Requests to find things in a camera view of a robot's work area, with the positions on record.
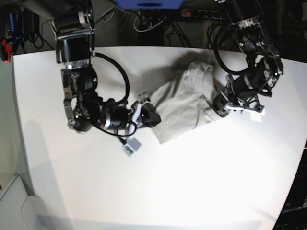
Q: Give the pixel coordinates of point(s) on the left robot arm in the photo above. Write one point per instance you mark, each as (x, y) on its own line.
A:
(246, 20)

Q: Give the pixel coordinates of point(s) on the white plastic bin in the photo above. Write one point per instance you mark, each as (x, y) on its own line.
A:
(20, 211)

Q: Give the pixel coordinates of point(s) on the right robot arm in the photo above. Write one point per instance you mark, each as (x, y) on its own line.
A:
(72, 23)

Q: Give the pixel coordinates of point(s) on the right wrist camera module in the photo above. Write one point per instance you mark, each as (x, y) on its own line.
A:
(131, 146)

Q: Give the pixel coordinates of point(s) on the black power strip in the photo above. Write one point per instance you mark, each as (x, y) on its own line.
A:
(202, 14)

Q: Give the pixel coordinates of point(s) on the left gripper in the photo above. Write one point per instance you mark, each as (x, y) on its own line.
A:
(224, 103)

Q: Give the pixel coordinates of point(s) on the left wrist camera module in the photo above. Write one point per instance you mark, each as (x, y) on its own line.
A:
(257, 116)

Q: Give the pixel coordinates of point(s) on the red black clamp tool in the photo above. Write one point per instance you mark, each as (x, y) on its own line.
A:
(5, 51)

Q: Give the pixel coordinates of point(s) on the beige t-shirt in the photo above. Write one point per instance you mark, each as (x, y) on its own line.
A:
(185, 102)

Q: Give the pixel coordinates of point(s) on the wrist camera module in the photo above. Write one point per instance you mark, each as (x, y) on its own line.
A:
(257, 116)
(131, 146)

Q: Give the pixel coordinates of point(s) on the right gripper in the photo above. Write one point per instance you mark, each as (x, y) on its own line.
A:
(149, 117)

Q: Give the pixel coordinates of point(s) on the blue overhead box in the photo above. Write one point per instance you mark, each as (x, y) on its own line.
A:
(149, 4)

